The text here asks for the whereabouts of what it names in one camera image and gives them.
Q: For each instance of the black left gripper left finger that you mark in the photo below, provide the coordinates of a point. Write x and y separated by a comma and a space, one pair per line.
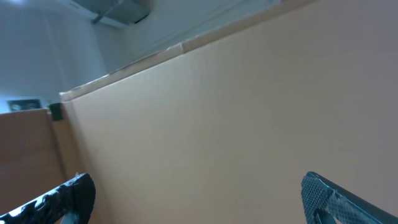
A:
71, 203

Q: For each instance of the black partition clip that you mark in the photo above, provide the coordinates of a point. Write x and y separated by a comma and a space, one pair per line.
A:
56, 111

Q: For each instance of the brown cardboard partition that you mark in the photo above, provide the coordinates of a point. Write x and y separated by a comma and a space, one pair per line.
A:
220, 128

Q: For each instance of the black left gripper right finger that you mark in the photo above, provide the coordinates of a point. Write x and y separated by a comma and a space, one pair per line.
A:
324, 202

